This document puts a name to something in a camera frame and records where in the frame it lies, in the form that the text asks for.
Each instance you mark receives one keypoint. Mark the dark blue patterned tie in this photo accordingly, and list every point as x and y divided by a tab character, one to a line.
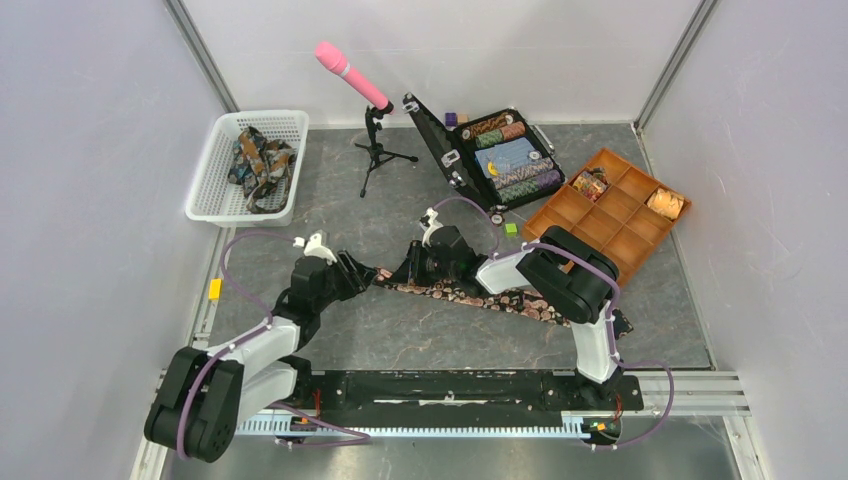
263	169

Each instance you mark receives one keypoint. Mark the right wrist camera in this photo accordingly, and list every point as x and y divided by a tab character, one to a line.
430	224

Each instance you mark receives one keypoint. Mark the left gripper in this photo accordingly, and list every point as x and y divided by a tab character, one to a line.
358	278

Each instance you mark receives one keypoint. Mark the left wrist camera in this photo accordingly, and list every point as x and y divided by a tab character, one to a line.
315	246

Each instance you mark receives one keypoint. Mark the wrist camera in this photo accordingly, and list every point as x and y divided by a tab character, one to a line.
430	224
315	246

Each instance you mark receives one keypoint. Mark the rolled tan patterned tie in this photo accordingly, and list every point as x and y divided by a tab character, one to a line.
666	203

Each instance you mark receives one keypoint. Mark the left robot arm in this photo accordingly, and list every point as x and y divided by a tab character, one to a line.
206	394

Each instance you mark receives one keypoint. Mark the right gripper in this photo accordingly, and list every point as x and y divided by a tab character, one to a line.
412	264

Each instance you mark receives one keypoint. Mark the loose poker chip stack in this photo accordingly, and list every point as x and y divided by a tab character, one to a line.
496	214

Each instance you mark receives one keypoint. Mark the orange compartment tray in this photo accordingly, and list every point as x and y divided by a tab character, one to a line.
619	224

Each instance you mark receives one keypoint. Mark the black poker chip case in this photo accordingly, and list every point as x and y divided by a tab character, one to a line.
499	161

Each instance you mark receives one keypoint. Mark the rolled dark patterned tie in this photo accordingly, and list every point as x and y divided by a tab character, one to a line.
591	183

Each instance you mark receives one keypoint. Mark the white plastic basket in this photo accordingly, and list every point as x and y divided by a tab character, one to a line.
214	199

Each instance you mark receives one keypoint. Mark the black tripod stand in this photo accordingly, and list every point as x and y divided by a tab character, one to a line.
378	155

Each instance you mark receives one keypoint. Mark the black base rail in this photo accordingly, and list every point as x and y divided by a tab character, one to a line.
460	398

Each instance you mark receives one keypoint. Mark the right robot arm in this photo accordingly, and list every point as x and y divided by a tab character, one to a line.
556	278

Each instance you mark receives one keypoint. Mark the black floral tie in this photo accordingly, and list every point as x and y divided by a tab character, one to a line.
525	303

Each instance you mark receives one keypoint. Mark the pink microphone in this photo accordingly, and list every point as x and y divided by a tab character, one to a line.
333	60

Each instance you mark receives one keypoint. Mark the yellow block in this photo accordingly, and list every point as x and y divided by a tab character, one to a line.
214	289

